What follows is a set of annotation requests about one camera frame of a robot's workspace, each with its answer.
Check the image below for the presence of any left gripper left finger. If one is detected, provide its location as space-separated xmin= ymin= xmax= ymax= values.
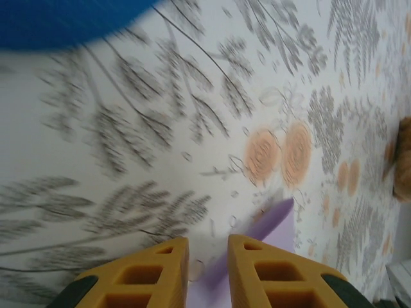
xmin=59 ymin=236 xmax=191 ymax=308

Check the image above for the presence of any purple paper sheet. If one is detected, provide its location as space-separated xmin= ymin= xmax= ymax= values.
xmin=188 ymin=197 xmax=296 ymax=308

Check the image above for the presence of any blue cap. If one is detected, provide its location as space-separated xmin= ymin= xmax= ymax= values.
xmin=0 ymin=0 xmax=193 ymax=54

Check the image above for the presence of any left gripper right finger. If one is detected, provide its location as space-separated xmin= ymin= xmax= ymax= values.
xmin=227 ymin=234 xmax=366 ymax=308

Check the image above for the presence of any brown teddy bear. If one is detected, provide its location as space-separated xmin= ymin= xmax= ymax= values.
xmin=381 ymin=115 xmax=411 ymax=203

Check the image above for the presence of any floral table mat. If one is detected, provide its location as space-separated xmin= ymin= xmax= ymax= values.
xmin=0 ymin=0 xmax=411 ymax=308

